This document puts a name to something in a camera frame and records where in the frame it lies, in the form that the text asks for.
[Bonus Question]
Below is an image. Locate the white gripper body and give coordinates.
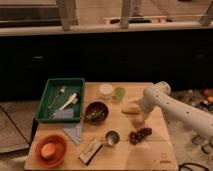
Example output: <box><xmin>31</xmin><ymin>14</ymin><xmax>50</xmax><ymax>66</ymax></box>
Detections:
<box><xmin>135</xmin><ymin>108</ymin><xmax>150</xmax><ymax>125</ymax></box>

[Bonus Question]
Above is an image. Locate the yellow banana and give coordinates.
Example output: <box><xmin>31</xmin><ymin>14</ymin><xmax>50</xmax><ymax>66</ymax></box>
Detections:
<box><xmin>122</xmin><ymin>104</ymin><xmax>141</xmax><ymax>114</ymax></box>

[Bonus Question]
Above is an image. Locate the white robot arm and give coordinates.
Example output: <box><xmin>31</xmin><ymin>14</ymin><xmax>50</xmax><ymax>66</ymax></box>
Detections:
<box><xmin>138</xmin><ymin>81</ymin><xmax>213</xmax><ymax>140</ymax></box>

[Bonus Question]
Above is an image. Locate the light green cup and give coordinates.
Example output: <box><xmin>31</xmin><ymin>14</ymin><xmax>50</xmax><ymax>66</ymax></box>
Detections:
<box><xmin>113</xmin><ymin>87</ymin><xmax>125</xmax><ymax>102</ymax></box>

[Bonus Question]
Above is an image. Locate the small metal cup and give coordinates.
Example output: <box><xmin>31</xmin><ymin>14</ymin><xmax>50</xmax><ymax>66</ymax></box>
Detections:
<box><xmin>105</xmin><ymin>131</ymin><xmax>120</xmax><ymax>147</ymax></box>

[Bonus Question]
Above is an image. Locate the bunch of dark grapes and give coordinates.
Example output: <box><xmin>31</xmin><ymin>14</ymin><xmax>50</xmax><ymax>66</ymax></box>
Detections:
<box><xmin>129</xmin><ymin>128</ymin><xmax>152</xmax><ymax>145</ymax></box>

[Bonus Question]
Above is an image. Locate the white round container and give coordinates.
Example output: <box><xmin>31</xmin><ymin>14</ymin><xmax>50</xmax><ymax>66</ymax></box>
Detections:
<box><xmin>99</xmin><ymin>83</ymin><xmax>113</xmax><ymax>99</ymax></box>

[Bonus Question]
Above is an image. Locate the dark brown bowl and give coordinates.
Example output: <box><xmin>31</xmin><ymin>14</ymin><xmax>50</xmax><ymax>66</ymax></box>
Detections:
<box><xmin>84</xmin><ymin>101</ymin><xmax>109</xmax><ymax>124</ymax></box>

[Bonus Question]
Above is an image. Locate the wooden block with label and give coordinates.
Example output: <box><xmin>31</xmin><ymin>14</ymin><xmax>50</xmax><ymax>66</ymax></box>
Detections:
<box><xmin>79</xmin><ymin>138</ymin><xmax>102</xmax><ymax>165</ymax></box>

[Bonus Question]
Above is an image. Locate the white utensil in tray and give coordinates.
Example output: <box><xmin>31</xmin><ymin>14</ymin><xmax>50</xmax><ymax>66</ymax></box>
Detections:
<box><xmin>49</xmin><ymin>92</ymin><xmax>77</xmax><ymax>118</ymax></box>

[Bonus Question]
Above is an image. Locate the grey folded cloth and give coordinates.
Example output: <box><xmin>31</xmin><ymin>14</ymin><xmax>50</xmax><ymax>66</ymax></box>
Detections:
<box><xmin>63</xmin><ymin>123</ymin><xmax>82</xmax><ymax>145</ymax></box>

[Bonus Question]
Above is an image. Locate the grey sponge in tray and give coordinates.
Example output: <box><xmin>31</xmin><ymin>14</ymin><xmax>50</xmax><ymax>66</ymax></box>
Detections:
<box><xmin>53</xmin><ymin>109</ymin><xmax>74</xmax><ymax>119</ymax></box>

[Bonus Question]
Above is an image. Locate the green plastic tray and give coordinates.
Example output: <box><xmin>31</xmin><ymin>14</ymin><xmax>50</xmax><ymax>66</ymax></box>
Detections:
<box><xmin>35</xmin><ymin>78</ymin><xmax>84</xmax><ymax>123</ymax></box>

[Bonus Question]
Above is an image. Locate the metal spoon in tray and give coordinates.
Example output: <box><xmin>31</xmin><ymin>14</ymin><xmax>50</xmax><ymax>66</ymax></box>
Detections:
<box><xmin>48</xmin><ymin>86</ymin><xmax>66</xmax><ymax>109</ymax></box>

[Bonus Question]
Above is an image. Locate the orange plastic bowl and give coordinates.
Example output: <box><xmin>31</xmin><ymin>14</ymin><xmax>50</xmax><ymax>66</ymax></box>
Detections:
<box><xmin>35</xmin><ymin>134</ymin><xmax>67</xmax><ymax>169</ymax></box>

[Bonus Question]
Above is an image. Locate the orange fruit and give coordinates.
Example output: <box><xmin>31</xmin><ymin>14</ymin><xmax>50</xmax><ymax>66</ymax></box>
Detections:
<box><xmin>41</xmin><ymin>143</ymin><xmax>56</xmax><ymax>160</ymax></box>

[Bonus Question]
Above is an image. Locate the black cable on floor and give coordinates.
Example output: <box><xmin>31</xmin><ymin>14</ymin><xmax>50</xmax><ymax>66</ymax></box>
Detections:
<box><xmin>178</xmin><ymin>161</ymin><xmax>212</xmax><ymax>171</ymax></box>

